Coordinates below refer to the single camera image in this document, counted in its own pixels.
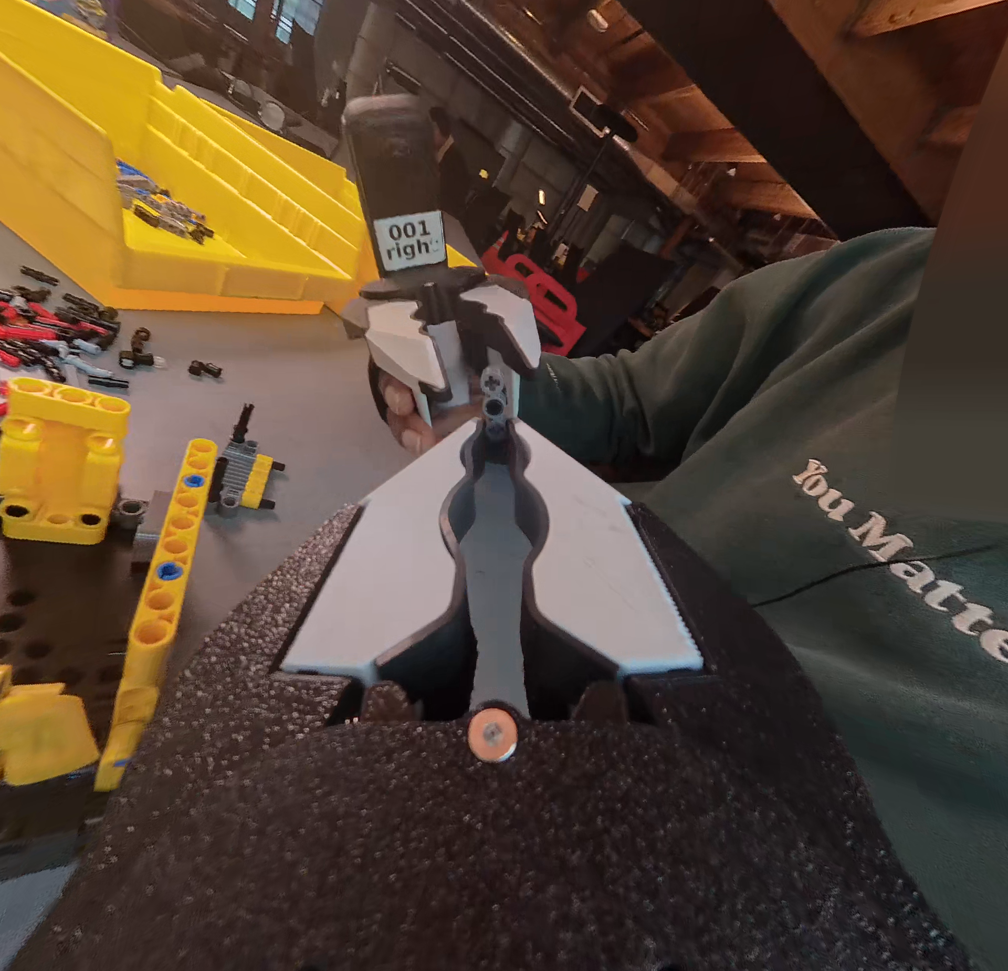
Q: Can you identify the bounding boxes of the heap of grey yellow lego parts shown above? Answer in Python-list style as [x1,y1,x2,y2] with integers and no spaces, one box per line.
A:
[115,159,216,246]

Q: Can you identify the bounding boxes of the person's right hand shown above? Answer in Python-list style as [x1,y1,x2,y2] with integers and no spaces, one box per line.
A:
[376,368,454,454]

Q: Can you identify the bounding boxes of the black eyeglasses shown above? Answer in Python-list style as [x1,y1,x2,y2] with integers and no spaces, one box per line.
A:
[224,77,308,133]

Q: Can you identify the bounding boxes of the grey yellow lego subassembly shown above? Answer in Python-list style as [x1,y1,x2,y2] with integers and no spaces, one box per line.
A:
[205,401,287,520]

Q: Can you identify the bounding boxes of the pile of small lego pins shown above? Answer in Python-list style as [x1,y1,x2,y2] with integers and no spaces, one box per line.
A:
[0,264,227,394]

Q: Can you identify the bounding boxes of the red gaming chair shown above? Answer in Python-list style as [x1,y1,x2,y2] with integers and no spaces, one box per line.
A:
[479,234,589,355]

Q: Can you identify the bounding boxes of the yellow black lego model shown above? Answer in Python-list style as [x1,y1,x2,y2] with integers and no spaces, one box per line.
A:
[0,375,219,863]

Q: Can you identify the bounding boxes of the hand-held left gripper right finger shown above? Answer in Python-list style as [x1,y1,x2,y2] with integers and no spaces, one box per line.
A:
[508,418,704,725]

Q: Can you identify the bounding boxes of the dark grey lego connector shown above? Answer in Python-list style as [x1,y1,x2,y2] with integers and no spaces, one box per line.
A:
[478,365,510,436]

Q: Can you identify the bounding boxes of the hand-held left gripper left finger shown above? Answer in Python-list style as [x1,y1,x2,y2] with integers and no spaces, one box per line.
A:
[279,418,485,724]

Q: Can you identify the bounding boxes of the yellow plastic bin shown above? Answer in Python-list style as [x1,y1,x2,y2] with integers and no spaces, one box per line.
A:
[0,0,357,316]
[156,79,483,316]

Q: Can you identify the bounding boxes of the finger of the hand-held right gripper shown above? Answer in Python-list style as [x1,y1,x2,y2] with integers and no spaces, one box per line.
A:
[363,308,434,394]
[482,286,544,375]

